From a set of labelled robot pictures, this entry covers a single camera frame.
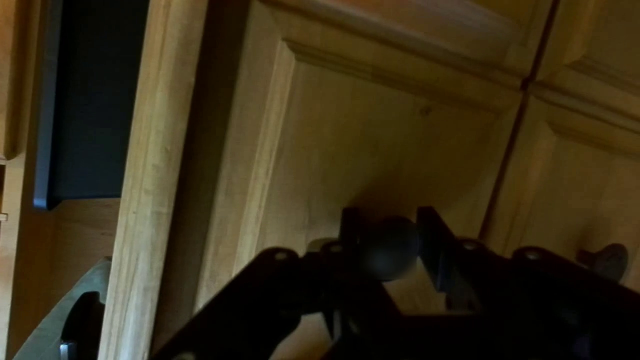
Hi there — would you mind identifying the dark round drawer knob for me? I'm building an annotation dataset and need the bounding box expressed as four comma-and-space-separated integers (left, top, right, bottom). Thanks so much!
359, 219, 419, 282

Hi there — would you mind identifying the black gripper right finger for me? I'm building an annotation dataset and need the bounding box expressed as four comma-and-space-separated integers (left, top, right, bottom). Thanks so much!
416, 207, 526, 319

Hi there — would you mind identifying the wooden roll-top desk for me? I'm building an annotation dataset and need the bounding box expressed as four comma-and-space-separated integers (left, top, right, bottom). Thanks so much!
0, 0, 640, 360

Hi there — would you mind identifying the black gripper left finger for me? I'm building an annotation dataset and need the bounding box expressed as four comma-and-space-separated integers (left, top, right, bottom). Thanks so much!
303, 208, 400, 360

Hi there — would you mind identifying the black plastic tray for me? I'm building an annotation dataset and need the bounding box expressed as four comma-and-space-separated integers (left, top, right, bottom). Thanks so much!
32, 0, 149, 211

